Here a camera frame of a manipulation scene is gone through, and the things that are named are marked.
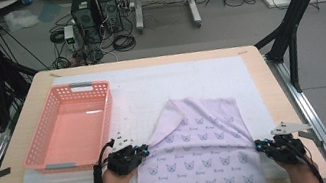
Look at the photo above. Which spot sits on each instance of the person's right hand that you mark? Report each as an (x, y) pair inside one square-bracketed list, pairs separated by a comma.
[(298, 172)]

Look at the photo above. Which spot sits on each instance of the white metal stand frame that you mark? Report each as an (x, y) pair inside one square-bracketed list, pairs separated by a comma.
[(137, 8)]

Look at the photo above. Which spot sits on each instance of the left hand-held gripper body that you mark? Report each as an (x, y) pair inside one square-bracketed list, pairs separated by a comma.
[(124, 161)]

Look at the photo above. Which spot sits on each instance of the white grid mat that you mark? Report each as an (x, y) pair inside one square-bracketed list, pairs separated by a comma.
[(182, 78)]

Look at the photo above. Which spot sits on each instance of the lilac printed towel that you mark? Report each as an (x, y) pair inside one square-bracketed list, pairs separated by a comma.
[(196, 156)]

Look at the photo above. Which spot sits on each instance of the black computer tower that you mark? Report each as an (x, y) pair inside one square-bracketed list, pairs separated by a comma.
[(85, 17), (109, 9)]

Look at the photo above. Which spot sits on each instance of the clear plastic bag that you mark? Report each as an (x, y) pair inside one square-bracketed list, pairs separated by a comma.
[(19, 19)]

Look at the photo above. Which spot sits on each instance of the small white power unit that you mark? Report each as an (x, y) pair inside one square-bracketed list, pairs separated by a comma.
[(69, 35)]

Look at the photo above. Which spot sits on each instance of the pink plastic basket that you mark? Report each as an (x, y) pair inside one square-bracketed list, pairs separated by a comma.
[(73, 134)]

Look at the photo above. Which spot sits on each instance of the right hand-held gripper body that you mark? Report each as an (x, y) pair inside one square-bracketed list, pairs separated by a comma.
[(287, 147)]

